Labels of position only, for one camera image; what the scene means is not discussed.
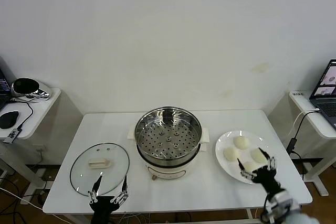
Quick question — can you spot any dark laptop with code screen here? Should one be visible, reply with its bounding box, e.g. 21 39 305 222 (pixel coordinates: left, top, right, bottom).
0 56 13 111

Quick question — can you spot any black flat bar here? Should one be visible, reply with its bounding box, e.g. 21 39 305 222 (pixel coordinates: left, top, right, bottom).
291 157 325 168

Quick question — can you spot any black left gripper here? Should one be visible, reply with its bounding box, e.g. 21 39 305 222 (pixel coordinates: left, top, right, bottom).
88 175 129 224

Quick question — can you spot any white side table with label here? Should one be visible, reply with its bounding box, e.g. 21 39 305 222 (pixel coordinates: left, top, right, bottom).
267 90 336 197

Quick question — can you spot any grey laptop with camera views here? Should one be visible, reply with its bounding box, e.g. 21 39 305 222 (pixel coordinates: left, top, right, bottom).
309 59 336 130

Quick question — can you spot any black cable with adapter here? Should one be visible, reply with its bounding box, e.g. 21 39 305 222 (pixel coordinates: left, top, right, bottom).
287 111 321 172

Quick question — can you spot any black computer mouse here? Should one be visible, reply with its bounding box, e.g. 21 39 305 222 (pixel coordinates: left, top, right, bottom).
0 110 20 130

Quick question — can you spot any grey usb hub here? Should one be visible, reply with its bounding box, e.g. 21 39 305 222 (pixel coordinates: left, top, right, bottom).
2 126 22 145

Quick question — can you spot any white table frame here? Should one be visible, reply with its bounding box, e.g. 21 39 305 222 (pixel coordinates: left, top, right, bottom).
62 205 292 224

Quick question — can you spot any white steamed baozi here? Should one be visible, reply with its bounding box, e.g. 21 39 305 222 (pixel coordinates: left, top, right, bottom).
223 146 241 162
250 148 268 164
241 161 259 174
233 136 250 151

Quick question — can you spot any black usb hub cable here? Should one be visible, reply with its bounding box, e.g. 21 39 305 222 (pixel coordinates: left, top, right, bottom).
9 95 34 130

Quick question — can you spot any perforated steel steamer basket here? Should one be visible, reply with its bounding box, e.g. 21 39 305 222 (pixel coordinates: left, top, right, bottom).
134 106 203 166

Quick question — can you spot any glass lid cream handle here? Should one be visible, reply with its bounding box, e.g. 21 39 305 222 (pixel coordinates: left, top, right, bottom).
69 142 130 197

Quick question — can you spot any white round plate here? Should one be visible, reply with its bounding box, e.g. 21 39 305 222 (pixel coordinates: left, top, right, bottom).
215 129 279 185

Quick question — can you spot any white laptop cable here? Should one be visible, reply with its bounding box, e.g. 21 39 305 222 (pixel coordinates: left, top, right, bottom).
292 108 321 137

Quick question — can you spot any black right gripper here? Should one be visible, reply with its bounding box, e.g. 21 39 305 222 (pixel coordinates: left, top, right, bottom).
237 147 283 196

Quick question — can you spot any silver black headset device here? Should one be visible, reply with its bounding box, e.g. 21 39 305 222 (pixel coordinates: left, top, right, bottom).
10 77 52 101

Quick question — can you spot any white side table with mouse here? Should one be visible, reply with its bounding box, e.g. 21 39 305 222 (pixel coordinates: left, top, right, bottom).
0 87 83 205

